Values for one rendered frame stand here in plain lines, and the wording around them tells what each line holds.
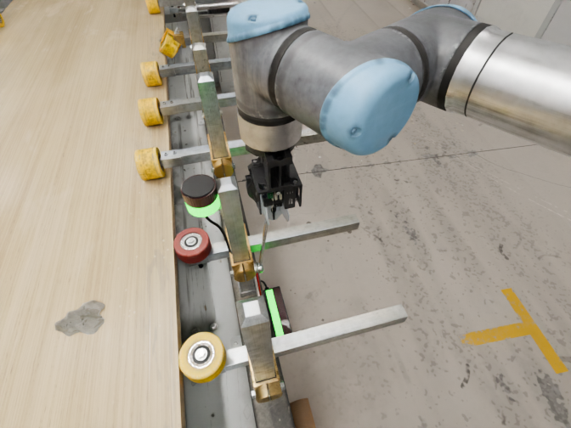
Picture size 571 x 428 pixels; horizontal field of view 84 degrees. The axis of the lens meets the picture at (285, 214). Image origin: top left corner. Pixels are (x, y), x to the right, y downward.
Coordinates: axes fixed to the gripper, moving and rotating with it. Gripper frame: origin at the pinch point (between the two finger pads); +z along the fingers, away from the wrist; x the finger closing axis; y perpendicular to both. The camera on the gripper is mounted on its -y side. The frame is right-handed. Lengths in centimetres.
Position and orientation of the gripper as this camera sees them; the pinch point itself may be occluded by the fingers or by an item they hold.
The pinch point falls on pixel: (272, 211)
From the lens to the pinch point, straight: 63.3
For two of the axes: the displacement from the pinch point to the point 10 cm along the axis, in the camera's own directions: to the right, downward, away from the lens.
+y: 2.5, 7.4, -6.2
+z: 0.0, 6.4, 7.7
